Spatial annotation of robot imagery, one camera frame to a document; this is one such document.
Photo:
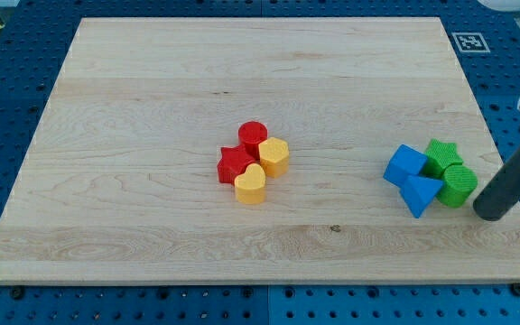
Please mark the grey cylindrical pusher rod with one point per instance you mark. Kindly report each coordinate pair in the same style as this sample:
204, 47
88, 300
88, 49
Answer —
502, 192

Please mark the green cylinder block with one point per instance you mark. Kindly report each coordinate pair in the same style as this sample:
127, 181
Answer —
459, 182

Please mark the green star block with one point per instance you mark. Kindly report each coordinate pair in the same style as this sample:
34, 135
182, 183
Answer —
440, 156

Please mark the white fiducial marker tag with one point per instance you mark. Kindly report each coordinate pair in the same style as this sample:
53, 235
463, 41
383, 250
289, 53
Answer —
470, 42

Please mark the blue triangle block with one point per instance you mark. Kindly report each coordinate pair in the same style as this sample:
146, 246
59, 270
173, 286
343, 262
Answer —
418, 192

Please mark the blue cube block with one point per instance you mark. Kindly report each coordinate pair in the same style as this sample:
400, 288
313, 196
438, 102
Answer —
405, 162

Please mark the black bolt front right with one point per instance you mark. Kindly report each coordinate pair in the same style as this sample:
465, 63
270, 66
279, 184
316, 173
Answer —
515, 289

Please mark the black bolt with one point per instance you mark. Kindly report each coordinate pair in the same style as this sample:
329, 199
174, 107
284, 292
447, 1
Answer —
17, 292
515, 289

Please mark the yellow hexagon block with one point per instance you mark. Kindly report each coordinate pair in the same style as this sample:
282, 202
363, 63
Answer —
274, 156

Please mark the yellow heart block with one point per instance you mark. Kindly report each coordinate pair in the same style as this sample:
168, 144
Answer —
250, 185

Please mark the red cylinder block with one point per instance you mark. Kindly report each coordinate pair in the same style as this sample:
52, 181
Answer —
250, 135

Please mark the red star block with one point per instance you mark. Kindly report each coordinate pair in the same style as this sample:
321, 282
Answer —
233, 162

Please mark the light wooden board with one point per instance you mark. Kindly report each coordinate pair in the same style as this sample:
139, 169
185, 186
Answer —
120, 184

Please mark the black bolt front left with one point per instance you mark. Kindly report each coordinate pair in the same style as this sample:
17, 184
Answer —
17, 292

